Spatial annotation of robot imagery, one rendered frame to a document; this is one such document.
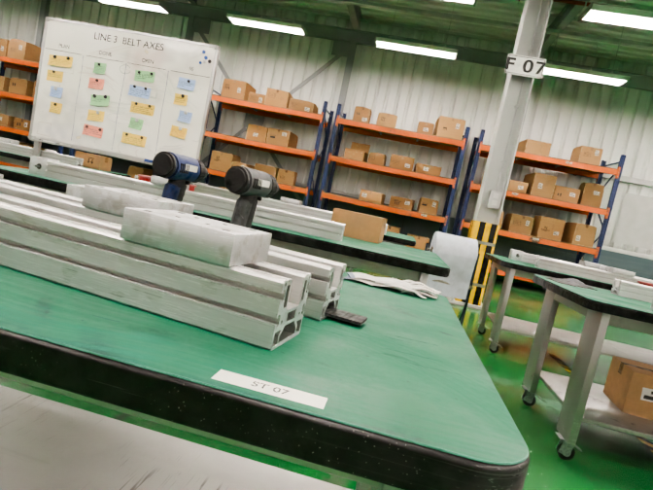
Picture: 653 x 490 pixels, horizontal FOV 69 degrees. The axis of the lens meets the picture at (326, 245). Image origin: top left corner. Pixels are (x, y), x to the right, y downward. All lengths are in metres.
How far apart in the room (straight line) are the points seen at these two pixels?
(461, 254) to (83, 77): 3.47
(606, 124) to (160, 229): 11.79
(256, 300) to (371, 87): 11.10
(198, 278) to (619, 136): 11.83
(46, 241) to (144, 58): 3.56
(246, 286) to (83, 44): 4.08
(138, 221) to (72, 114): 3.88
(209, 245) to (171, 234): 0.05
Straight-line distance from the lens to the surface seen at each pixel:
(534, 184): 10.57
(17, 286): 0.72
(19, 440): 1.50
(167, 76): 4.12
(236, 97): 11.21
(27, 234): 0.77
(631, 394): 2.95
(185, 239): 0.60
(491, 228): 6.34
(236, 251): 0.58
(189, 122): 3.96
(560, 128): 11.84
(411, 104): 11.47
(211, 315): 0.60
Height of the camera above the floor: 0.97
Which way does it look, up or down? 5 degrees down
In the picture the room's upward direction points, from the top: 12 degrees clockwise
